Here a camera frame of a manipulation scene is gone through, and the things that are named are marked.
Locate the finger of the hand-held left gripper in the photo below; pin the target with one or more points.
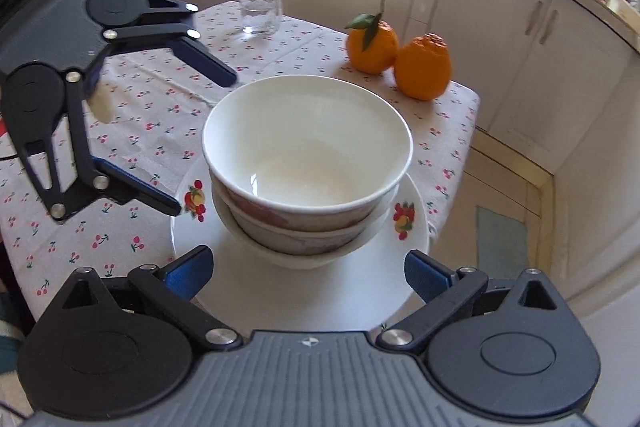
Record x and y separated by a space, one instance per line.
200 57
140 192

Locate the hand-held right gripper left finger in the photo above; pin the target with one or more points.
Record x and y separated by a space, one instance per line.
192 271

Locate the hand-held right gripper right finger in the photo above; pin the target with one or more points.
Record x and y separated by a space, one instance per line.
425 274

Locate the white bowl with pink flowers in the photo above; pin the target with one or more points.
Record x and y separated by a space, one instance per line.
310 132
310 243
310 261

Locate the person's left hand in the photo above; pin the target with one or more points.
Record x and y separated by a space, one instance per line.
100 104

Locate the cherry print tablecloth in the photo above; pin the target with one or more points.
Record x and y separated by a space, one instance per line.
150 107

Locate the clear glass mug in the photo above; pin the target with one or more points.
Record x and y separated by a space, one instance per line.
260 7

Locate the green floor mat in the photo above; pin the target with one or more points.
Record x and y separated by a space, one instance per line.
502 247

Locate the orange with green leaf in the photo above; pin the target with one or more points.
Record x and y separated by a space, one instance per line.
372 49

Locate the orange without leaf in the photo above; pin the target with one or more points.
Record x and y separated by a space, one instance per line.
422 69

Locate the white plastic tray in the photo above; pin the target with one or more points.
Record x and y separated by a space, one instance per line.
627 4

